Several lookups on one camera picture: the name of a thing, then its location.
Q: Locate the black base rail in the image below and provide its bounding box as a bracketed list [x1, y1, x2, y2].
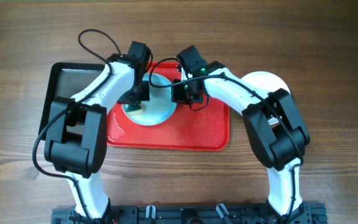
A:
[50, 202, 328, 224]

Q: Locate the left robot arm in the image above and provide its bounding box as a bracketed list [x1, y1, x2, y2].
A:
[38, 51, 153, 223]

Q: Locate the light blue plate top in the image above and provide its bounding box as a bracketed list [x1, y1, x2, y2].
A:
[122, 85, 177, 126]

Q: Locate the black metal tray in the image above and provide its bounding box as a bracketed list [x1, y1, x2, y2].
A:
[39, 62, 104, 133]

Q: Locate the green yellow sponge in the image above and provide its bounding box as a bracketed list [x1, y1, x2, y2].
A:
[125, 103, 144, 115]

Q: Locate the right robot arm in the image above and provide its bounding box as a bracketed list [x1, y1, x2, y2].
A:
[177, 67, 310, 219]

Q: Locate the red plastic tray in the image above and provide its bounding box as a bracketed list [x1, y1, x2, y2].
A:
[107, 62, 230, 151]

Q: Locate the white plate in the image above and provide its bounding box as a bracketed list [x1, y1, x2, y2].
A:
[235, 71, 291, 126]

